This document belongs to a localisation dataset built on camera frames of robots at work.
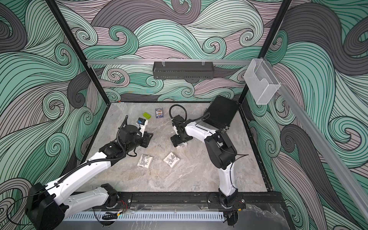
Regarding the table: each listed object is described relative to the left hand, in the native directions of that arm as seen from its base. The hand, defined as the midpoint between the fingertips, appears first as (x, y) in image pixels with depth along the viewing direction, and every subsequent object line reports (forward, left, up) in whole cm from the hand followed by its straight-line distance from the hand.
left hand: (149, 131), depth 79 cm
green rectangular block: (+27, +10, -19) cm, 34 cm away
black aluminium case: (+30, -50, -17) cm, 60 cm away
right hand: (+3, -16, -18) cm, 24 cm away
